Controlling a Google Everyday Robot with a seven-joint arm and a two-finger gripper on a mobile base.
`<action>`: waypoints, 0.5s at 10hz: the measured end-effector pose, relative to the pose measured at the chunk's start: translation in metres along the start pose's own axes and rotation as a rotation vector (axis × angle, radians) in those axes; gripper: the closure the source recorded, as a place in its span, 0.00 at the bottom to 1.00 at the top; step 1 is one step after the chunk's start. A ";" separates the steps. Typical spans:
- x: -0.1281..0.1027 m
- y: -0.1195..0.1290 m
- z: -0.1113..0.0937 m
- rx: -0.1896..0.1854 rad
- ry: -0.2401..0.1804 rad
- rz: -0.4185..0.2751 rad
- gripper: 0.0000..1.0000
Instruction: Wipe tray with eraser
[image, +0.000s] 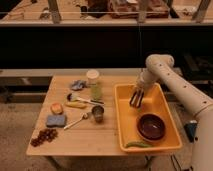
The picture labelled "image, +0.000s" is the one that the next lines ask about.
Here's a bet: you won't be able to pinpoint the dark red bowl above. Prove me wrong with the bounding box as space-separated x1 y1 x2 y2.
136 114 166 141

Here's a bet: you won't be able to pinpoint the white handled brush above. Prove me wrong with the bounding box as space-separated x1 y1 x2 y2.
67 93 104 105

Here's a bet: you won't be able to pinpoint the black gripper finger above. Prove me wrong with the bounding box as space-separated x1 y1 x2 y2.
129 91 137 106
136 91 144 108

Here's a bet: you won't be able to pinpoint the yellow plastic tray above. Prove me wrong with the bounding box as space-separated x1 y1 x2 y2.
114 83 182 154

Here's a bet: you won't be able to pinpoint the silver spoon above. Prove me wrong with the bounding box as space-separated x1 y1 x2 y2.
63 113 89 130

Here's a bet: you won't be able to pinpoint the green chili pepper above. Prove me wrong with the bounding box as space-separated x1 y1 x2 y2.
125 141 152 148

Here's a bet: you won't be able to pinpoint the orange fruit toy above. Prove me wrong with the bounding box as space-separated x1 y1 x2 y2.
50 103 63 115

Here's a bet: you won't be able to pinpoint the clear jar white lid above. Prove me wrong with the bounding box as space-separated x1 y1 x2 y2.
86 69 102 100

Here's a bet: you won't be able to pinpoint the blue sponge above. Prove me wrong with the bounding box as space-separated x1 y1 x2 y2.
46 115 66 127

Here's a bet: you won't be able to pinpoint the dark grape bunch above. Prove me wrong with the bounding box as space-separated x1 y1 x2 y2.
30 129 58 147

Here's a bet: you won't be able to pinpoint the blue crumpled cloth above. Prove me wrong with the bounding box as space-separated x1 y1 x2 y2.
71 80 87 91

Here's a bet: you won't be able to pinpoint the yellow banana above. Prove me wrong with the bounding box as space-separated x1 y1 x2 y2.
65 102 87 109

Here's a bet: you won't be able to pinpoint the wooden table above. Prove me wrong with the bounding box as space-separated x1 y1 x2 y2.
26 76 144 156

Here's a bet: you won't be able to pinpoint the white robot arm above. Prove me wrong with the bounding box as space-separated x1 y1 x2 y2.
129 54 213 171

